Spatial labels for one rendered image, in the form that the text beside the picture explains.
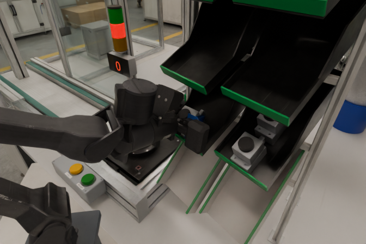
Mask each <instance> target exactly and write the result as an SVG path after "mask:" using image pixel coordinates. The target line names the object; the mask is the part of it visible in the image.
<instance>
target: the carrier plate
mask: <svg viewBox="0 0 366 244"><path fill-rule="evenodd" d="M180 143H181V140H180V139H178V137H176V136H175V137H174V140H172V141H170V140H168V139H167V138H166V139H163V140H161V141H160V146H158V148H157V150H156V151H155V152H153V153H152V154H150V155H148V156H145V157H131V156H128V157H127V163H126V164H123V163H122V162H121V161H119V160H115V159H114V158H113V157H112V156H111V155H109V156H108V157H106V158H105V159H106V160H109V161H110V162H112V163H113V164H114V165H115V166H117V167H118V168H119V169H120V170H121V171H122V172H124V173H125V174H126V175H128V176H129V177H130V178H132V179H133V180H134V181H136V182H137V183H140V182H141V181H142V180H144V179H145V178H146V177H147V176H148V175H149V174H150V173H151V172H152V171H154V170H155V169H156V168H157V167H158V166H159V165H160V164H161V163H163V162H164V161H165V160H166V159H167V158H168V157H169V156H170V155H171V154H173V153H174V152H175V151H176V149H177V147H178V146H179V144H180ZM138 165H139V166H140V167H141V168H142V170H140V171H139V172H138V171H136V170H135V168H136V167H137V166H138Z"/></svg>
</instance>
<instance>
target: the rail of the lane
mask: <svg viewBox="0 0 366 244"><path fill-rule="evenodd" d="M12 104H13V106H14V109H15V110H19V111H24V112H30V113H36V114H41V113H40V112H38V111H37V110H36V109H34V108H33V107H32V106H31V105H29V104H28V103H26V102H25V101H24V100H22V99H19V100H18V102H16V101H14V102H12ZM41 115H42V114H41ZM84 163H85V162H84ZM85 164H86V165H87V166H88V167H90V168H91V169H92V170H93V171H94V172H96V173H97V174H98V175H99V176H101V177H102V178H103V179H104V181H105V184H106V188H107V191H106V192H105V194H106V195H107V196H109V197H110V198H111V199H112V200H113V201H114V202H115V203H116V204H118V205H119V206H120V207H121V208H122V209H123V210H124V211H125V212H127V213H128V214H129V215H130V216H131V217H132V218H133V219H135V220H136V221H137V222H138V223H140V222H141V221H142V220H143V219H144V218H145V217H146V216H147V215H148V214H149V207H148V199H147V194H146V193H144V192H143V191H142V190H141V189H139V188H138V187H137V186H135V185H134V184H133V183H131V182H130V181H129V180H128V179H126V178H125V177H123V176H122V175H121V174H119V172H120V170H119V168H118V167H117V166H115V165H114V164H113V163H112V162H110V161H109V160H108V161H106V163H105V162H104V161H103V160H101V162H99V163H85Z"/></svg>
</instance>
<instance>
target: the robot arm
mask: <svg viewBox="0 0 366 244"><path fill-rule="evenodd" d="M114 92H115V99H114V105H113V104H112V103H111V104H109V105H108V106H106V107H105V108H103V109H102V110H100V111H98V112H97V113H95V114H93V115H72V116H69V117H65V118H60V117H51V116H47V115H41V114H36V113H30V112H24V111H19V110H15V109H10V108H4V107H0V144H9V145H18V146H24V147H34V148H44V149H50V150H55V151H57V152H59V153H61V154H62V155H64V156H66V157H67V158H69V159H72V160H76V161H81V162H85V163H99V162H101V160H103V159H105V158H106V157H108V156H109V155H111V156H112V157H113V158H114V159H115V160H119V161H121V162H122V163H123V164H126V163H127V157H128V154H129V153H131V152H133V151H136V150H138V149H141V148H143V147H146V146H148V145H151V144H152V145H153V146H154V147H158V146H160V141H161V140H163V139H166V138H167V139H168V140H170V141H172V140H174V137H175V134H177V135H181V134H183V135H185V136H184V138H185V146H186V147H187V148H189V149H190V150H192V151H194V152H195V153H196V154H201V153H202V152H204V151H205V148H206V143H207V139H208V135H209V129H210V127H209V125H207V124H205V123H203V121H204V118H205V116H204V115H199V116H196V117H195V116H193V115H191V114H189V113H188V116H187V119H183V120H181V119H179V117H180V116H178V115H177V114H178V113H179V111H180V110H182V108H183V107H180V104H181V102H182V100H183V99H184V95H183V93H182V92H179V91H177V90H175V89H172V88H170V87H167V86H164V85H162V84H158V85H156V84H154V83H152V82H151V81H148V80H145V79H141V78H132V79H131V80H126V81H124V82H123V83H116V84H115V87H114ZM107 122H109V125H110V127H111V130H112V131H111V132H110V131H109V128H108V126H107V124H106V123H107ZM0 215H1V216H5V217H9V218H13V219H15V220H17V222H18V223H19V224H20V225H21V227H22V228H23V229H24V230H25V231H26V232H27V233H28V234H29V243H28V244H76V242H77V238H78V235H77V233H78V228H74V227H73V225H72V218H71V207H70V197H69V193H68V192H67V191H66V187H60V186H57V185H55V184H54V183H52V182H48V183H47V184H46V185H45V187H39V188H34V189H32V188H29V187H26V186H23V185H20V184H17V183H15V182H12V181H10V180H7V179H5V178H1V177H0Z"/></svg>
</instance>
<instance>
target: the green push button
mask: <svg viewBox="0 0 366 244"><path fill-rule="evenodd" d="M94 180H95V177H94V175H93V174H86V175H84V176H83V177H82V179H81V182H82V184H83V185H90V184H92V183H93V182H94Z"/></svg>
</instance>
